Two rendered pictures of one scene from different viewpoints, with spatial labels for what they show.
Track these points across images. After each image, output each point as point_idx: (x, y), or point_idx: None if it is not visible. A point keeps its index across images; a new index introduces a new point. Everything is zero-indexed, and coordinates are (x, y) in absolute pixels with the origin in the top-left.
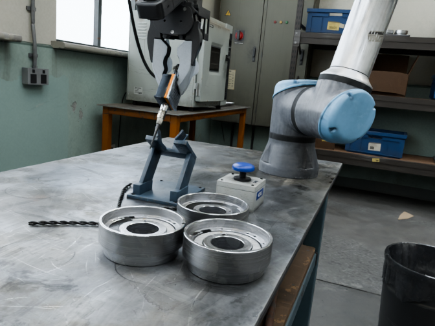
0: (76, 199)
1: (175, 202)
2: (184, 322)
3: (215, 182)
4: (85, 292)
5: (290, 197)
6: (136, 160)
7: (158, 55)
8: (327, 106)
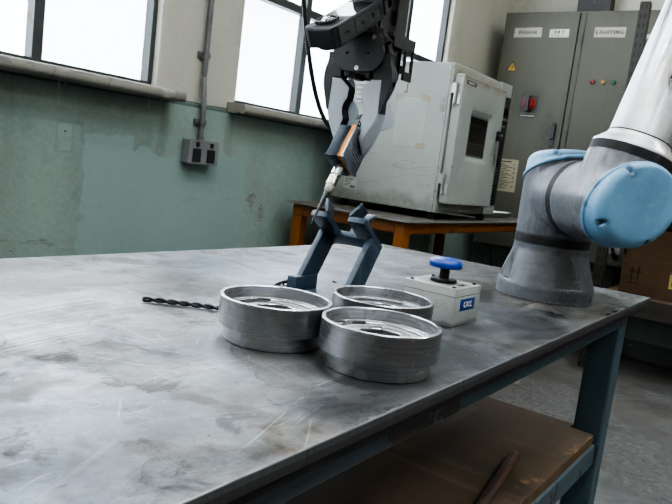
0: (209, 287)
1: None
2: (292, 399)
3: None
4: (186, 360)
5: (523, 321)
6: None
7: (336, 100)
8: (595, 186)
